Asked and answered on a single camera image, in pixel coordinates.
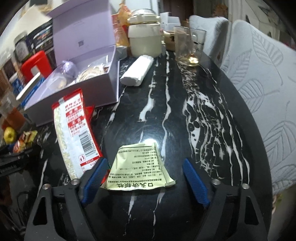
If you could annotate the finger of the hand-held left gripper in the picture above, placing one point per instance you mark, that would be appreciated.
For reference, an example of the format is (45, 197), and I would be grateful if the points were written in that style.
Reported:
(18, 154)

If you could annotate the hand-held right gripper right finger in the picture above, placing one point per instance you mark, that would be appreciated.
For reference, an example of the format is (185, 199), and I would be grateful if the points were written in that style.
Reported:
(195, 185)

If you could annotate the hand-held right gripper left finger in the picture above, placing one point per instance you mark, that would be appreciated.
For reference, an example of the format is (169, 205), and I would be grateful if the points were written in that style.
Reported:
(96, 180)

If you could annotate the brown red snack packet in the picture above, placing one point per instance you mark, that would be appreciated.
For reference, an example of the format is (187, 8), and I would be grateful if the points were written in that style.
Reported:
(25, 139)

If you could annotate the pale green sachet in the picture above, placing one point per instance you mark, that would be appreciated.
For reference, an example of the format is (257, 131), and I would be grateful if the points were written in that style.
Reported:
(138, 166)

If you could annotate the red white long packet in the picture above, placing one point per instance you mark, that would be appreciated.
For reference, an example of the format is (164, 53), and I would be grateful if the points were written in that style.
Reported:
(71, 129)

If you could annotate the clear zip bag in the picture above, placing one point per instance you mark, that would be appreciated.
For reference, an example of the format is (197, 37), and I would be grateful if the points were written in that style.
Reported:
(56, 81)

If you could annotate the dark red foil packet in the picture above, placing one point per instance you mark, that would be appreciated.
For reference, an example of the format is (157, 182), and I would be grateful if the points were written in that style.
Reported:
(106, 69)

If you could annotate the lavender gift box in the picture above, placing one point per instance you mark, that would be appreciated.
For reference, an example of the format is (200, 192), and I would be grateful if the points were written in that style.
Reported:
(81, 41)

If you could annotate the yellow fruit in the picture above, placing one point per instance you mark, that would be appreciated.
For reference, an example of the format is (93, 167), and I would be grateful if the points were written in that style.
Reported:
(9, 134)

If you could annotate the orange contents jar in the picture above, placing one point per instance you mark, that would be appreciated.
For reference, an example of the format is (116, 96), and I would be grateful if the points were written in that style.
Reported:
(12, 115)

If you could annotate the blue white carton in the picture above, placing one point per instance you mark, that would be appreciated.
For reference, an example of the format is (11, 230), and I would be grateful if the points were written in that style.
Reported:
(30, 90)

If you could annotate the red container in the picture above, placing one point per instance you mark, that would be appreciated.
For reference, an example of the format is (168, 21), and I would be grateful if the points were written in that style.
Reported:
(34, 64)

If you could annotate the dark label tea jar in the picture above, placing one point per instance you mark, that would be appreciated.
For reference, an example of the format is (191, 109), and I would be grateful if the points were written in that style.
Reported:
(21, 48)

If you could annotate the leaf pattern chair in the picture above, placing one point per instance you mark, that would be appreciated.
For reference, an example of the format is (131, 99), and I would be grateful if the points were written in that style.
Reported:
(266, 92)
(212, 34)

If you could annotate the white wrapped roll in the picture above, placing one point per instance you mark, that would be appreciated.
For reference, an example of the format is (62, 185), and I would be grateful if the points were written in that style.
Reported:
(137, 69)

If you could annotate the black coffee bag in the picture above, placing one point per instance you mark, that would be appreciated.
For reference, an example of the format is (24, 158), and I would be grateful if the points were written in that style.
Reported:
(41, 34)

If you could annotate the glass cup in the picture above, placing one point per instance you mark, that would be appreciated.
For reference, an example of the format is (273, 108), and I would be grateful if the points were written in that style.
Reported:
(189, 51)

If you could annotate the brown mug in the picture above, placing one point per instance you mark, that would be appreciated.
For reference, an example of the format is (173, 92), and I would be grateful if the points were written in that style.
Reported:
(168, 40)

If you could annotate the cream thermos jug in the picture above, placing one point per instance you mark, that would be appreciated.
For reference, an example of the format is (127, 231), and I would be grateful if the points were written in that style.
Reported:
(144, 34)

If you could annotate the orange snack bag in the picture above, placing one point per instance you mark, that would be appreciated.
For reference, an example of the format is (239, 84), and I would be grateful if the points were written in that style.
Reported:
(121, 25)

